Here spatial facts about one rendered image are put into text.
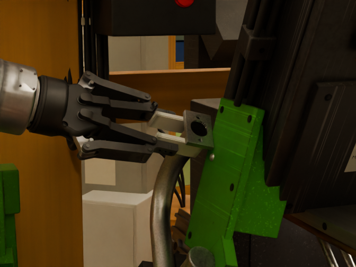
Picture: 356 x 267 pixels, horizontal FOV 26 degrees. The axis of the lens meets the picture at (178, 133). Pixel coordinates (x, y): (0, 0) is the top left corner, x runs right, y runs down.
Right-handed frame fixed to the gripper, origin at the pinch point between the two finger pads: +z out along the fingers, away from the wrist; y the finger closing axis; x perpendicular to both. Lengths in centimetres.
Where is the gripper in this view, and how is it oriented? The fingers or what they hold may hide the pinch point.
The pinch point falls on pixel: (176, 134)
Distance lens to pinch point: 105.8
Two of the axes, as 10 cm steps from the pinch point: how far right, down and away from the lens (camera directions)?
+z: 9.1, 2.0, 3.7
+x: -4.2, 5.5, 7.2
